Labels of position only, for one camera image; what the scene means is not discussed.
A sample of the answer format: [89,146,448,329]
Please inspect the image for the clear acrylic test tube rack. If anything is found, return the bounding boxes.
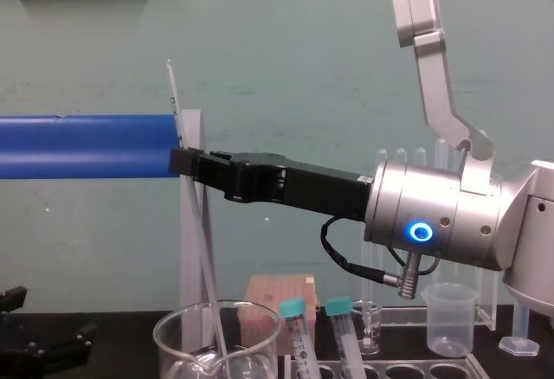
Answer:
[361,170,499,332]

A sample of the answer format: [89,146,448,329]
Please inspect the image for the large clear glass beaker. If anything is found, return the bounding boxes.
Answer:
[151,299,285,379]

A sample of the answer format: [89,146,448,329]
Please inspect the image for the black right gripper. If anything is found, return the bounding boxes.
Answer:
[169,148,376,225]

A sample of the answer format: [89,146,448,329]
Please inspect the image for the long glass thermometer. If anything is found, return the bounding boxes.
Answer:
[165,58,229,359]

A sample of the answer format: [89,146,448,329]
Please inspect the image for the thin dark cable silver plug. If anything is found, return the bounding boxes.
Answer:
[319,215,441,300]

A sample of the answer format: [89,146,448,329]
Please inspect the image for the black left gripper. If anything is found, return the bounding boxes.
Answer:
[0,285,98,379]

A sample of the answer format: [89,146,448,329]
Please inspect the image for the clear rack with round holes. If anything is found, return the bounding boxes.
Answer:
[287,354,482,379]

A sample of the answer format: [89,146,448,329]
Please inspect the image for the small clear glass beaker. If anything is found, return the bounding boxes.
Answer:
[351,300,384,357]

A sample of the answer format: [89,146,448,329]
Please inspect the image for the translucent plastic beaker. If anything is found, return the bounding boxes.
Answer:
[420,282,480,359]

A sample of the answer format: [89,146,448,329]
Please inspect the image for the blue plastic pipe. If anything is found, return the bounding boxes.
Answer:
[0,113,181,181]

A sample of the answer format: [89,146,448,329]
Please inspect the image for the pink tip box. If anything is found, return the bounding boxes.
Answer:
[243,273,320,355]

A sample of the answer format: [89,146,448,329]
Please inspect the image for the teal capped centrifuge tube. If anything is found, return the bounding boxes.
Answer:
[324,295,369,379]
[278,297,323,379]

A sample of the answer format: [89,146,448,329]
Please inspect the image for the white upright stand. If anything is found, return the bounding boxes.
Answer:
[178,109,216,350]

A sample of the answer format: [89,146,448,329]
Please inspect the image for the clear plastic measuring cylinder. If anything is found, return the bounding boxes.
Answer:
[498,302,541,357]

